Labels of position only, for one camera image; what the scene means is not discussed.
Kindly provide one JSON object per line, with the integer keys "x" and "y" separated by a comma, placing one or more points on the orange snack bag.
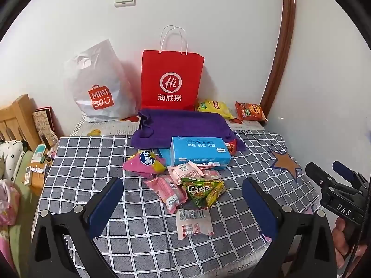
{"x": 250, "y": 111}

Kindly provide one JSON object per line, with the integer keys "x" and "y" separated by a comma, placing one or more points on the white plastic shopping bag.
{"x": 98, "y": 87}

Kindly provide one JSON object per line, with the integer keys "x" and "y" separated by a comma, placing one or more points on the blue tissue pack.
{"x": 200, "y": 152}

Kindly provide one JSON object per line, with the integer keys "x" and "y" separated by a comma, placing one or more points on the person's right hand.
{"x": 343, "y": 243}

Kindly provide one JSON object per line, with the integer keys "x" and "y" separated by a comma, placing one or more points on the small red snack packet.
{"x": 231, "y": 146}

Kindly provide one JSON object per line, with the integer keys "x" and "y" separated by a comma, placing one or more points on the white and teal box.
{"x": 39, "y": 153}

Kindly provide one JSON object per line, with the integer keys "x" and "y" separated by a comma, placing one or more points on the white and pink snack packet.
{"x": 192, "y": 223}

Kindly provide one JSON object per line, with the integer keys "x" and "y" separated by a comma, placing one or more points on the pink and yellow triangular packet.
{"x": 143, "y": 163}

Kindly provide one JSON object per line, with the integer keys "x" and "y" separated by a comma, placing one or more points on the white floral pillow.
{"x": 10, "y": 157}

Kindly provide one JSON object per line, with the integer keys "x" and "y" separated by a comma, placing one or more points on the purple towel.
{"x": 179, "y": 124}

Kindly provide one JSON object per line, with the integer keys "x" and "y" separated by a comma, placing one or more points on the green triangular snack packet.
{"x": 197, "y": 192}

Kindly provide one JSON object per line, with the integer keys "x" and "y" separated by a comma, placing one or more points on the white remote control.
{"x": 27, "y": 176}

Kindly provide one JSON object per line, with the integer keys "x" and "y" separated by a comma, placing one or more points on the small yellow toy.
{"x": 95, "y": 132}

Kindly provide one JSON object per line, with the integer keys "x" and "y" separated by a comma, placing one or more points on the wooden headboard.
{"x": 17, "y": 113}

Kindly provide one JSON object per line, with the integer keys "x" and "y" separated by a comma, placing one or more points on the wooden bedside table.
{"x": 39, "y": 179}

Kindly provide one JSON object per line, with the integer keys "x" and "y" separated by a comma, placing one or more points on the light pink pastry packet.
{"x": 185, "y": 170}

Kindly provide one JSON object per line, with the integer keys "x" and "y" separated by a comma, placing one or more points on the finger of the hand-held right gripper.
{"x": 321, "y": 175}
{"x": 346, "y": 169}

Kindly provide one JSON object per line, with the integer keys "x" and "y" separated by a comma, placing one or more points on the grey checked bed sheet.
{"x": 87, "y": 162}

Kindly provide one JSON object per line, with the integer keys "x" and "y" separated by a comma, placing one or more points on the patterned cardboard box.
{"x": 43, "y": 124}

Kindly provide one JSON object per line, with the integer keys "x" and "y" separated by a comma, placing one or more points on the pink plastic bag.
{"x": 8, "y": 202}

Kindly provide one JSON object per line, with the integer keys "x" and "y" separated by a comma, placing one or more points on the pink cake packet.
{"x": 168, "y": 194}

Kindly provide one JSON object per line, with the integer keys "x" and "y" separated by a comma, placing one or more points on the yellow triangular snack packet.
{"x": 218, "y": 192}

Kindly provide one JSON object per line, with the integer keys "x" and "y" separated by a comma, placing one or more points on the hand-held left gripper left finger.
{"x": 105, "y": 205}

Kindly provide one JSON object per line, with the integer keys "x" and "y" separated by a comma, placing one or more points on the red paper carrier bag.
{"x": 171, "y": 84}

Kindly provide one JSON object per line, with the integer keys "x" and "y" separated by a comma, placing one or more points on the yellow snack bag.
{"x": 214, "y": 108}

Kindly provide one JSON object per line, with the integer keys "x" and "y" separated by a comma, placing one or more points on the brown wooden door frame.
{"x": 282, "y": 49}

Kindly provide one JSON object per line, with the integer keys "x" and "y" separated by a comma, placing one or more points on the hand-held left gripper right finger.
{"x": 258, "y": 205}

